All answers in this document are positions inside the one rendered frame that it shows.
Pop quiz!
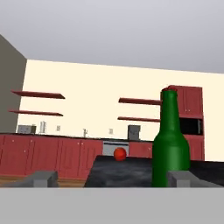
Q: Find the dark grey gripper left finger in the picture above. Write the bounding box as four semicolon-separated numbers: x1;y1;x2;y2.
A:
3;170;60;188

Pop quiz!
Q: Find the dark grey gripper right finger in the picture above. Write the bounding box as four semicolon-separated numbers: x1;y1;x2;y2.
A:
166;170;222;188

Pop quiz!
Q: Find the red base cabinet run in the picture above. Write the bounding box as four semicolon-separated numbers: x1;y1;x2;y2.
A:
0;133;154;180

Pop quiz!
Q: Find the green beer bottle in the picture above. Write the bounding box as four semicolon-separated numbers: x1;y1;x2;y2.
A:
151;87;191;188

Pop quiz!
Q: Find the tall red cabinet unit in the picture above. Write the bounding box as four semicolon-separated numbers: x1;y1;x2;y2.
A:
168;84;206;162

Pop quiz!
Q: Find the white paper towel holder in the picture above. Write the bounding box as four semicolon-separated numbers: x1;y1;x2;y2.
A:
39;121;47;135

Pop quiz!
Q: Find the grey toaster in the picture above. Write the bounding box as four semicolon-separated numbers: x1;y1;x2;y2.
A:
17;124;38;135

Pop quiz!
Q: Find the black microwave oven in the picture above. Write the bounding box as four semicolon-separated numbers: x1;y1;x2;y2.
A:
178;117;204;136

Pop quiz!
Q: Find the red tomato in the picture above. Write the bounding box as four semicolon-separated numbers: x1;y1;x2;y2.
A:
113;147;128;162

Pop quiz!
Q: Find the dark grey coffee machine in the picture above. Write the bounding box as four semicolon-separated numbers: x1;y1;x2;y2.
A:
127;124;142;141

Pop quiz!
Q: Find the grey dishwasher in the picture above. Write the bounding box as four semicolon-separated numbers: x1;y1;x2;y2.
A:
101;140;130;158

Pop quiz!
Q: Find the red wall shelf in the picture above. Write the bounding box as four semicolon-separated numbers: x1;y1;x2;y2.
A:
10;89;67;100
8;109;64;117
117;115;162;123
118;97;163;106

